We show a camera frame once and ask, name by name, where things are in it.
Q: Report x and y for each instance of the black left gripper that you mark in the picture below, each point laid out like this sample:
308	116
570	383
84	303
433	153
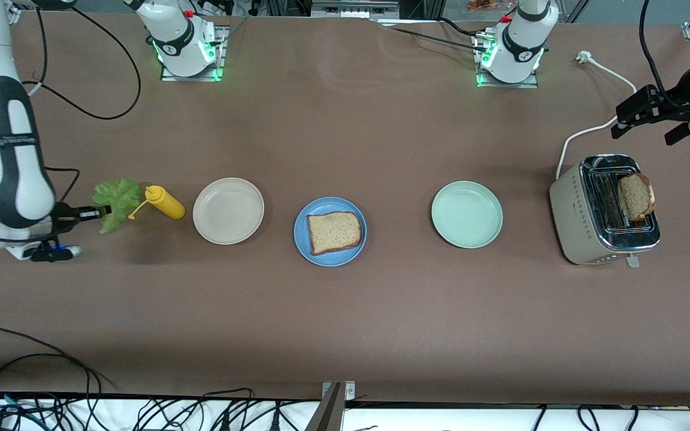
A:
678	100

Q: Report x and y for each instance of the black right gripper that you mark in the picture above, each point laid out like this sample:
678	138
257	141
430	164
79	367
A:
63	212

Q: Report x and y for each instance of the green lettuce leaf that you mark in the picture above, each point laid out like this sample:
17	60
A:
118	194

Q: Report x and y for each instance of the yellow squeeze bottle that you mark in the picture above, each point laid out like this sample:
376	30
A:
168	205

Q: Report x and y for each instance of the brown bread slice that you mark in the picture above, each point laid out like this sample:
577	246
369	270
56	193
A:
635	196
333	232

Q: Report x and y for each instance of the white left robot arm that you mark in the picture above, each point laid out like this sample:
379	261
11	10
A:
521	48

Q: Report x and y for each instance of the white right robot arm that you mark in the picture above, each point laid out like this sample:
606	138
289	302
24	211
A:
183	42

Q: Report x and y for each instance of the beige round plate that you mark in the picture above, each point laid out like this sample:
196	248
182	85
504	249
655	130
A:
228	211

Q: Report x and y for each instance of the pale green round plate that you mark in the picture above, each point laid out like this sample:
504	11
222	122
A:
466	214

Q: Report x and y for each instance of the blue round plate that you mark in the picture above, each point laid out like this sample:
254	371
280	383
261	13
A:
330	205

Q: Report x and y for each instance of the beige chrome toaster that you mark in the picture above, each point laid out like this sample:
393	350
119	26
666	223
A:
569	221

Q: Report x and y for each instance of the orange snack pack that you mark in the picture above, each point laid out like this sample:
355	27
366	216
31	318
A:
483	6

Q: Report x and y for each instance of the grey metal box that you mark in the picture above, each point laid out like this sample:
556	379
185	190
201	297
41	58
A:
354	9

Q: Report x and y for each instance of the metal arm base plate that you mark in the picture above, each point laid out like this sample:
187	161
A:
508	85
223	54

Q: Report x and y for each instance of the dark grey metal post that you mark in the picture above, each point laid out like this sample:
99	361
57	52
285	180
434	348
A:
327	416

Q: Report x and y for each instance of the small metal table bracket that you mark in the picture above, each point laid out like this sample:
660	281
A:
350	390

